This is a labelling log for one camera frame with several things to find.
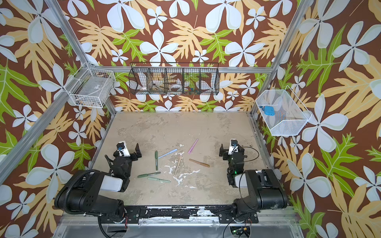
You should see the brown pen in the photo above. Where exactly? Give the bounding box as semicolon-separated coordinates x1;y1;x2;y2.
189;159;210;168

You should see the beige pen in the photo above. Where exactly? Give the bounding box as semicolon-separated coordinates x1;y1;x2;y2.
173;156;183;177

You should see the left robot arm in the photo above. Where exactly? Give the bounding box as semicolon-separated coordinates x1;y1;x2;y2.
54;141;142;221

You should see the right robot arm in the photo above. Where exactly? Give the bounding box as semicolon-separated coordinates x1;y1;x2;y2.
219;140;288;223

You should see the dark green pen lower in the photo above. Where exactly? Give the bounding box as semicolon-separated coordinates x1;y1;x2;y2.
137;172;161;178

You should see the pink pen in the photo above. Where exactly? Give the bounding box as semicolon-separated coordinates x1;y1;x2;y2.
188;138;199;154

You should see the light blue pen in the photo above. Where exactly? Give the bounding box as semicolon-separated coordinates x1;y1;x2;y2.
158;148;178;159

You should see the light green pen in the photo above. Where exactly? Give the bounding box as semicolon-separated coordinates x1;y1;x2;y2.
147;177;171;183

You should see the blue object in basket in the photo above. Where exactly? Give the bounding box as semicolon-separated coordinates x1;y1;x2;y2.
260;106;275;116

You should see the white mesh basket right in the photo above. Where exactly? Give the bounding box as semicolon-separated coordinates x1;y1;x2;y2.
256;86;312;137

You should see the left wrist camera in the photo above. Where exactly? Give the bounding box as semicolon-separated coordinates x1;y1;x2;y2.
116;141;131;157

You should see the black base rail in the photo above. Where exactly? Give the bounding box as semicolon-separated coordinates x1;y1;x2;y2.
101;204;260;224

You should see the white wire basket left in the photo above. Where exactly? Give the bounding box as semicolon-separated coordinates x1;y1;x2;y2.
66;65;116;108

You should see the black wire basket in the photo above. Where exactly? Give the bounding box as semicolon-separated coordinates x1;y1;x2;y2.
127;62;220;95

